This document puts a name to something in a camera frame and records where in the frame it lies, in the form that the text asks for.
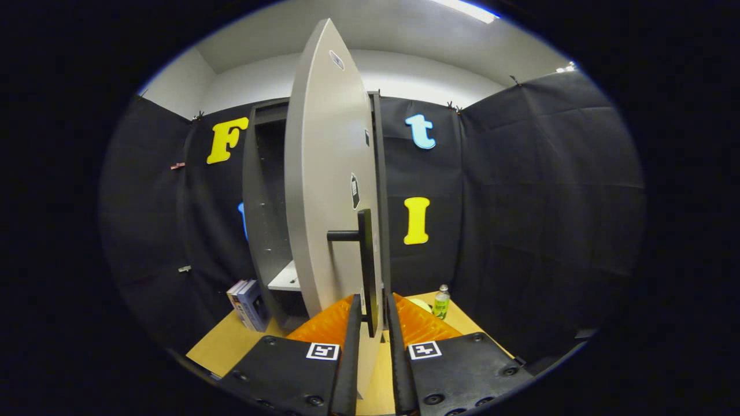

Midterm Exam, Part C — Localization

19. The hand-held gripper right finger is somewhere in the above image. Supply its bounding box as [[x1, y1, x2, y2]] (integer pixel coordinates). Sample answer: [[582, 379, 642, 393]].
[[384, 292, 535, 416]]

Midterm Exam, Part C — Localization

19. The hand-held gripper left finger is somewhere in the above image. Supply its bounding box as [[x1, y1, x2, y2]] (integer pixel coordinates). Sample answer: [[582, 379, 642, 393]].
[[217, 294, 362, 416]]

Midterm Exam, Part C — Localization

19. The grey shoe cabinet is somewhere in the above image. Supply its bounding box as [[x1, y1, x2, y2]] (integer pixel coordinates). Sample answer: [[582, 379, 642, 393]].
[[242, 91, 395, 333]]

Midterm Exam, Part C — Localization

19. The beige shoe cabinet door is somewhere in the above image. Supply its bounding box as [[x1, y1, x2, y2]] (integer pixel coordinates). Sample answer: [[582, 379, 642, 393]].
[[284, 17, 386, 400]]

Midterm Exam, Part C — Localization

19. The green drink bottle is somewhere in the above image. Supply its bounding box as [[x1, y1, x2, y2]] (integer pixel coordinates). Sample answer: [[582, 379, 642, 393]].
[[432, 284, 452, 321]]

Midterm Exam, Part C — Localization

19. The blue cover book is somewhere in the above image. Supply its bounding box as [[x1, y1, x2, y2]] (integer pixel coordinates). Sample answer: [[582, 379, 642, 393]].
[[237, 280, 272, 332]]

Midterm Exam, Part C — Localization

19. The white cover book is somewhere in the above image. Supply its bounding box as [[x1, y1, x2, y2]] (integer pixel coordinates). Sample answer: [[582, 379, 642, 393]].
[[226, 281, 253, 330]]

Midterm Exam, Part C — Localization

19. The black backdrop cloth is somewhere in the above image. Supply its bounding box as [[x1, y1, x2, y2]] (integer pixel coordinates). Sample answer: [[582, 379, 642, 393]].
[[98, 69, 645, 370]]

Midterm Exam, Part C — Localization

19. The long ceiling light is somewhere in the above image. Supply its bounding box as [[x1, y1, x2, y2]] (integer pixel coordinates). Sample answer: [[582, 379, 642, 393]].
[[431, 0, 501, 24]]

